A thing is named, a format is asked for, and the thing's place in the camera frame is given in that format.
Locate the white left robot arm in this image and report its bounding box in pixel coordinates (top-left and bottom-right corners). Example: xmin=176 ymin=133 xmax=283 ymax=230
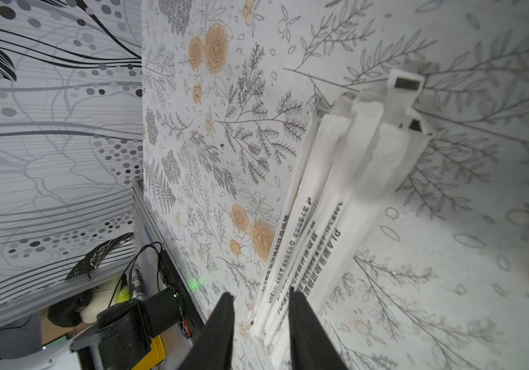
xmin=0 ymin=288 xmax=182 ymax=369

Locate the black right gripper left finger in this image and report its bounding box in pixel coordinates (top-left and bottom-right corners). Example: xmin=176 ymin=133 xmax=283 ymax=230
xmin=178 ymin=292 xmax=235 ymax=370

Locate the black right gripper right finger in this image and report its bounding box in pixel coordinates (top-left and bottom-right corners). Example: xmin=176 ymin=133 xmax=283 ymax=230
xmin=288 ymin=288 xmax=348 ymax=370

